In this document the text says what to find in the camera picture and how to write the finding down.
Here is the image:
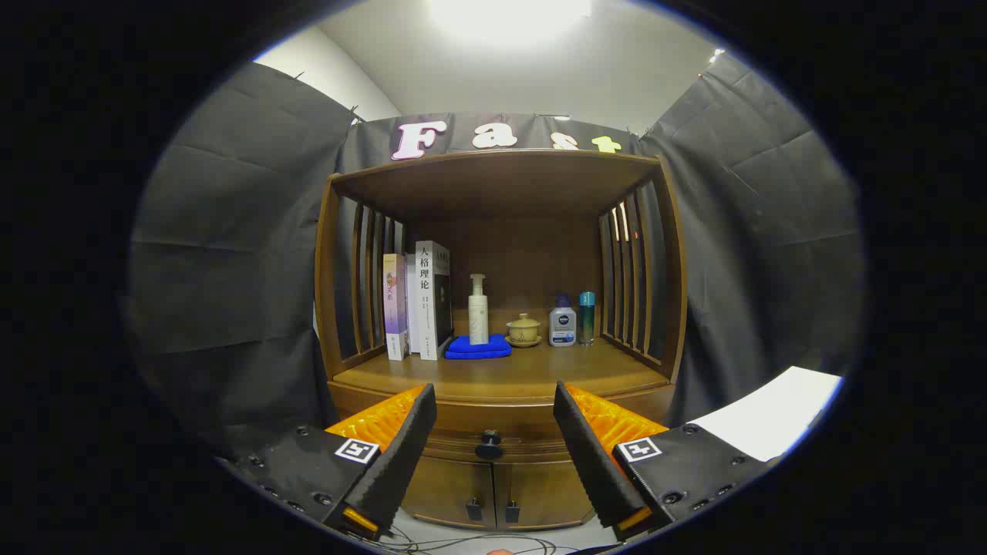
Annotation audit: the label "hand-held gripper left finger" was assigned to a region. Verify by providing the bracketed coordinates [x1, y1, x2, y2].
[218, 383, 438, 540]

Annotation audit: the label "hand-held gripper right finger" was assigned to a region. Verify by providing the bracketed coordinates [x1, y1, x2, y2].
[553, 382, 776, 542]

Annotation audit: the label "wooden drawer with black knob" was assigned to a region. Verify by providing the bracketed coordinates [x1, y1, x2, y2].
[330, 383, 675, 463]

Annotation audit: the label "wooden cabinet door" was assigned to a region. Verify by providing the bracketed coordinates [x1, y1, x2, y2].
[493, 461, 598, 531]
[401, 455, 496, 531]

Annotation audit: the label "wooden countertop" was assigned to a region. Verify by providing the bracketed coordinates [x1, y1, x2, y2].
[332, 339, 670, 402]

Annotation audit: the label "brown wooden cabinet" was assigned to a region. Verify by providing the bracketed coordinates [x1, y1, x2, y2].
[312, 148, 689, 533]

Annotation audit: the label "blue folded towel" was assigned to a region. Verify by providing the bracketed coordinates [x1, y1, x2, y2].
[445, 334, 513, 360]

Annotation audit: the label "white bottle with blue cap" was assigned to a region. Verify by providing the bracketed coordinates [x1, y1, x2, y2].
[548, 294, 578, 348]

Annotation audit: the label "yellow lidded teacup with saucer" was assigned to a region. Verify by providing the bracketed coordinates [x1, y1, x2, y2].
[505, 313, 543, 348]

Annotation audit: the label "purple book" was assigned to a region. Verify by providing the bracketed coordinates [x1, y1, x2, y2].
[382, 253, 409, 362]

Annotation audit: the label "thin white book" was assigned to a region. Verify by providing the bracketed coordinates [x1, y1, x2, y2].
[406, 254, 421, 355]

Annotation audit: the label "thick white book dark cover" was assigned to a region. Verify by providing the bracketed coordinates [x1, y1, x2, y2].
[415, 240, 454, 362]

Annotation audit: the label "white pump bottle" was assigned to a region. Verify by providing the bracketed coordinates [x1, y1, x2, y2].
[468, 274, 490, 345]

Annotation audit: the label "white box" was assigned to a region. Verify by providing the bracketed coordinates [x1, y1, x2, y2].
[689, 366, 843, 463]

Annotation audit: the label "ceiling light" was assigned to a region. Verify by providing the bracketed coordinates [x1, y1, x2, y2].
[424, 0, 595, 47]

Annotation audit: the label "dark floor cables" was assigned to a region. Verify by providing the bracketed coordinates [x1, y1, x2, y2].
[362, 528, 618, 555]

